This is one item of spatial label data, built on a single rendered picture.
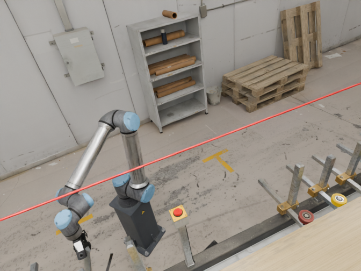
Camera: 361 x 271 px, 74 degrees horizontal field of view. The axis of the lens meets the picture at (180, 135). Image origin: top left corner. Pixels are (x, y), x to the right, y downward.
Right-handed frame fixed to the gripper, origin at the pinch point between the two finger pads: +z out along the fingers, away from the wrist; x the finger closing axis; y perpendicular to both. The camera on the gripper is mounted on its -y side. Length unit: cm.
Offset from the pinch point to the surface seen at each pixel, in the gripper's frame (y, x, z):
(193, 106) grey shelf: 230, -171, 74
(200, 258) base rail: -27, -62, 12
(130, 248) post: -28, -29, -32
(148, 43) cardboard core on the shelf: 234, -118, -43
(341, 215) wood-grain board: -50, -142, -9
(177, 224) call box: -30, -53, -37
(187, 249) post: -29, -55, -8
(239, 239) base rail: -28, -90, 12
